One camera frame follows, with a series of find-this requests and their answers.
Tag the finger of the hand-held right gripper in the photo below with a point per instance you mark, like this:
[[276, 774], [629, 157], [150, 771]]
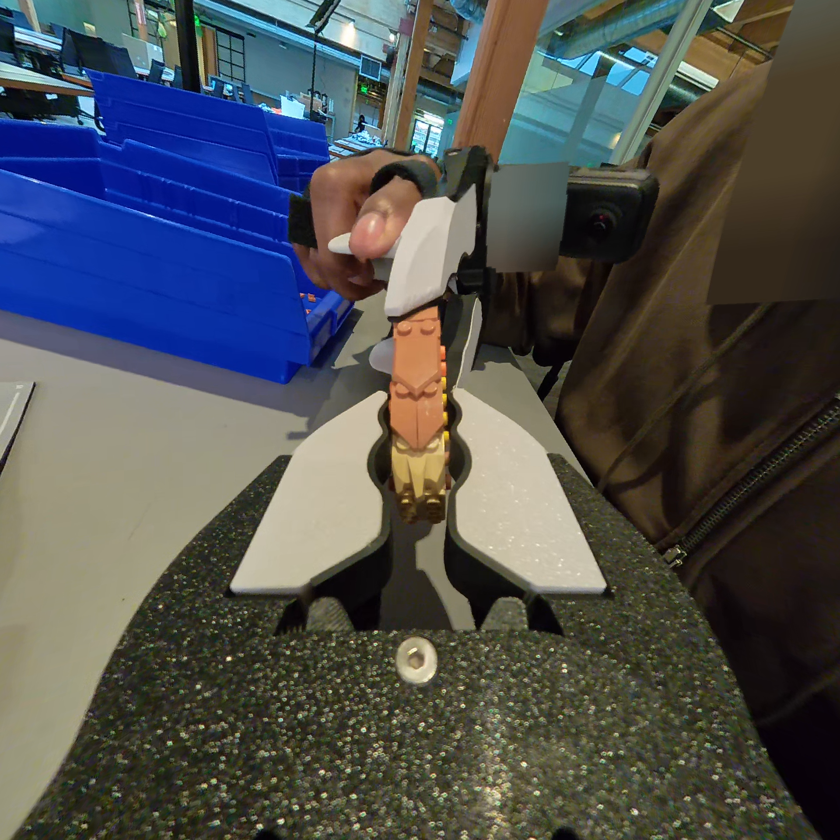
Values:
[[471, 334], [433, 249]]

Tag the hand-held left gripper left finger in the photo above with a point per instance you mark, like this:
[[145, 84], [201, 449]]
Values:
[[308, 525]]

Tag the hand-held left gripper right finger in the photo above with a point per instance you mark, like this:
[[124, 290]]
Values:
[[525, 518]]

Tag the brown toy brick model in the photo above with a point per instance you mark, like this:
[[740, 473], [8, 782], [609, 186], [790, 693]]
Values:
[[417, 367]]

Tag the blue storage bin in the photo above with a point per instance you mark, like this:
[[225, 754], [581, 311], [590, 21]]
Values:
[[131, 295], [184, 118], [39, 148]]

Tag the grey instruction booklet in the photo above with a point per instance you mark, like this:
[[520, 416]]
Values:
[[13, 413]]

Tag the grey desk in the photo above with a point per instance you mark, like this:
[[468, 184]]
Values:
[[131, 492]]

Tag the person's right hand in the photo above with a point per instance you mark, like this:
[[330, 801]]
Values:
[[341, 190]]

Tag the wooden pillar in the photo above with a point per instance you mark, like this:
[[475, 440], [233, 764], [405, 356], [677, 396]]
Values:
[[499, 65], [412, 79]]

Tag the heap of orange brick pieces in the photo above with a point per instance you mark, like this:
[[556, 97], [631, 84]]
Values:
[[308, 298]]

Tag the person's brown jacket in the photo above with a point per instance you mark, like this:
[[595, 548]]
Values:
[[689, 394]]

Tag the black pole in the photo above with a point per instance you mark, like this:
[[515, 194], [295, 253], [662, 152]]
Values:
[[187, 39]]

